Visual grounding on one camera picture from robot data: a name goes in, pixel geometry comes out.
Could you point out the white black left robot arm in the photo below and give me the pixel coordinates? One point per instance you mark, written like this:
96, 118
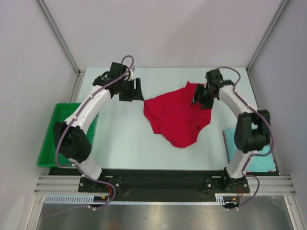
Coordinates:
70, 136

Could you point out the red t-shirt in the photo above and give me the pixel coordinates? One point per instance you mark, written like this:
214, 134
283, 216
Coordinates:
173, 116

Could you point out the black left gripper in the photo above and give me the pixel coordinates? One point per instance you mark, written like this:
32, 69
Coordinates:
136, 93

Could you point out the right aluminium corner post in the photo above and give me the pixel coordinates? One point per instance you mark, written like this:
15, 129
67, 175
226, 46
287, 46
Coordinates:
268, 33

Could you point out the left aluminium corner post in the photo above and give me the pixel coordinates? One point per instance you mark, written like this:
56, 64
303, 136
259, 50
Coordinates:
58, 35

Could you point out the aluminium corner post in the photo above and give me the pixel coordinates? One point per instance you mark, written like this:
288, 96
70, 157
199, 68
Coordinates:
268, 33
58, 35

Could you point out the white slotted cable duct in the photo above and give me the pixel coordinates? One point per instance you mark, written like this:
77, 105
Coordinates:
99, 200

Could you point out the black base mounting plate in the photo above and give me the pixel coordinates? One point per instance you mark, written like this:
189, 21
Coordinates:
163, 176

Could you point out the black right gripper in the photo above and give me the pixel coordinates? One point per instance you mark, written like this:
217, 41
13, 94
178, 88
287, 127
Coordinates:
206, 95

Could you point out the aluminium front frame rail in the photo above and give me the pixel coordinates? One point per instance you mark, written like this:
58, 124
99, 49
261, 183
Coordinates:
263, 186

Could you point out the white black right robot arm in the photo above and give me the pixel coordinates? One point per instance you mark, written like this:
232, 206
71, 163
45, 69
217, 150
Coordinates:
253, 130

